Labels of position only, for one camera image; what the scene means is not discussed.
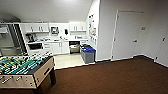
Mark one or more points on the stainless steel dishwasher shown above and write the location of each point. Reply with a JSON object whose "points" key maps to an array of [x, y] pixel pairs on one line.
{"points": [[75, 47]]}

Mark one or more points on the blue recycling bin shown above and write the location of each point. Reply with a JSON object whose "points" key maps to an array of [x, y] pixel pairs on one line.
{"points": [[84, 50]]}

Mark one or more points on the blue lid trash bin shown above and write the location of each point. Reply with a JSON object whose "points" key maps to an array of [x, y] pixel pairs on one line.
{"points": [[89, 56]]}

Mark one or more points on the white base cabinet door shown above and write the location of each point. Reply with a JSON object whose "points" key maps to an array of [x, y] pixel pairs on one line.
{"points": [[56, 48], [65, 47]]}

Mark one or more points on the white cabinet drawer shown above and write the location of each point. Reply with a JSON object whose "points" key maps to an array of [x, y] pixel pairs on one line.
{"points": [[47, 47], [47, 43], [48, 51]]}

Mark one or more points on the white room door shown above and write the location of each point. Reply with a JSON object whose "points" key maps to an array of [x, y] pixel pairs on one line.
{"points": [[126, 36]]}

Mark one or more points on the black built-in microwave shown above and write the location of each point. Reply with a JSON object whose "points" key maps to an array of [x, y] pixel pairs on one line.
{"points": [[35, 46]]}

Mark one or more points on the dark coffee machine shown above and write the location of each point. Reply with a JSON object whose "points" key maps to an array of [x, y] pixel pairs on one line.
{"points": [[30, 37]]}

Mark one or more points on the green foosball table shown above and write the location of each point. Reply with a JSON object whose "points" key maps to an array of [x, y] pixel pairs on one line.
{"points": [[23, 71]]}

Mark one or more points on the stainless steel refrigerator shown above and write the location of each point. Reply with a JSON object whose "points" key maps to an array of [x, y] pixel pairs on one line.
{"points": [[11, 40]]}

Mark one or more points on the white door with sign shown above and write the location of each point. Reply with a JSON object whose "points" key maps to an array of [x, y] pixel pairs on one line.
{"points": [[163, 50]]}

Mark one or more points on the white wall cabinet door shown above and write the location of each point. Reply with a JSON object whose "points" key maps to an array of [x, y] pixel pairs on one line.
{"points": [[29, 27], [72, 27], [78, 26], [37, 27], [45, 27], [84, 26]]}

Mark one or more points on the small grey wall sign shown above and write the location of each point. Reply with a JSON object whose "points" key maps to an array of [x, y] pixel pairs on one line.
{"points": [[143, 28]]}

